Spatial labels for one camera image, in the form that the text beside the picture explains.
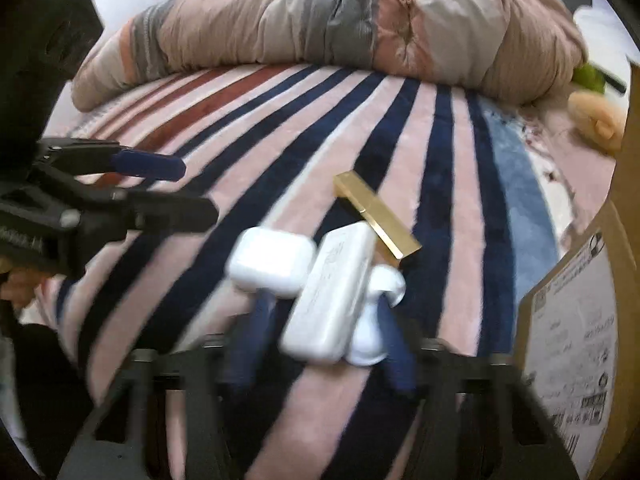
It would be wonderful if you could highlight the white earbud case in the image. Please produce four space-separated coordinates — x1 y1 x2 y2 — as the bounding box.
228 227 317 294

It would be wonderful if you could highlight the white rounded plastic gadget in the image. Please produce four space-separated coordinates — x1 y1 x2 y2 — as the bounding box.
344 264 407 367

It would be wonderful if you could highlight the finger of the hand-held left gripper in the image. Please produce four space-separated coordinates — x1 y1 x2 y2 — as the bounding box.
125 192 221 234
36 140 187 183

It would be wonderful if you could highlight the white power bank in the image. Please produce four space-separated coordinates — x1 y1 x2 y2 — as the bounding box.
279 222 379 364

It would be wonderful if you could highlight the rolled pink grey quilt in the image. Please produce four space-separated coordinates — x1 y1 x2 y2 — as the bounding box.
70 0 587 113

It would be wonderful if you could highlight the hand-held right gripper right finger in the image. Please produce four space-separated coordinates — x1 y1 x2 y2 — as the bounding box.
371 299 582 480

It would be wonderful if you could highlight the gold bar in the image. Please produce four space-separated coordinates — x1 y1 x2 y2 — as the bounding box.
333 171 423 262

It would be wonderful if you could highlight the beige plush toy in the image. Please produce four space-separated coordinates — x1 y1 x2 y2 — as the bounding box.
566 89 627 157

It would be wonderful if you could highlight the person's left hand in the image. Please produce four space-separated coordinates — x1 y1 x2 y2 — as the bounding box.
0 266 43 311

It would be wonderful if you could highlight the green plush toy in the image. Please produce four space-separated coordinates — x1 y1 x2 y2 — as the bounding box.
571 61 607 95

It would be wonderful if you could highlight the striped pink navy blanket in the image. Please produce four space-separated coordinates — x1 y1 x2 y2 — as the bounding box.
30 62 618 480

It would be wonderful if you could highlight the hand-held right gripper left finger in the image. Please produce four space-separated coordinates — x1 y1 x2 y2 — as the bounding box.
65 294 274 480

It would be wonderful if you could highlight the cardboard box with label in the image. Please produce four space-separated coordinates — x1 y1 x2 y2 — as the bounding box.
514 57 640 480

